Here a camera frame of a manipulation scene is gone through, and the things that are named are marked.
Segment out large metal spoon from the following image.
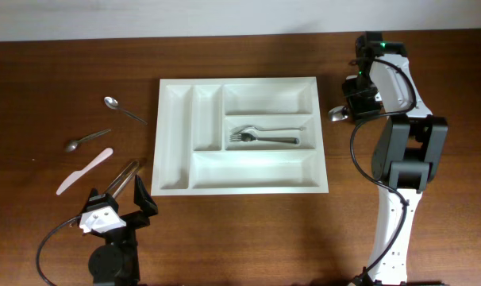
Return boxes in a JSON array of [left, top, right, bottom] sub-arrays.
[[328, 106, 349, 122]]

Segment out dark-handled metal fork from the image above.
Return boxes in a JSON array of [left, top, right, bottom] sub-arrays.
[[229, 133, 299, 145]]

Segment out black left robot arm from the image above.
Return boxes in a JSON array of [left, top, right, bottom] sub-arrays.
[[79, 189, 150, 286]]

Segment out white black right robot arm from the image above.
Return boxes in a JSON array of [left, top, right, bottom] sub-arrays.
[[151, 32, 448, 285]]

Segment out metal tongs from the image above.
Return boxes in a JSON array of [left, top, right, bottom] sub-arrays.
[[105, 160, 141, 199]]

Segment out pink plastic knife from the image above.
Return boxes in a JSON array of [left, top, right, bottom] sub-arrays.
[[56, 148, 114, 195]]

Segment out small teaspoon far left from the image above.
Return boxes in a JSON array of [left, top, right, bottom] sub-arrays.
[[64, 129, 111, 153]]

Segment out small teaspoon near tray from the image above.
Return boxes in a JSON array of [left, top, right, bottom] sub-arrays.
[[103, 96, 148, 125]]

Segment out white plastic cutlery tray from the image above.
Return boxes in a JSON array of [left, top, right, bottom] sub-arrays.
[[152, 77, 329, 195]]

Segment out black left camera cable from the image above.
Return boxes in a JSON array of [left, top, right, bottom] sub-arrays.
[[35, 216, 83, 286]]

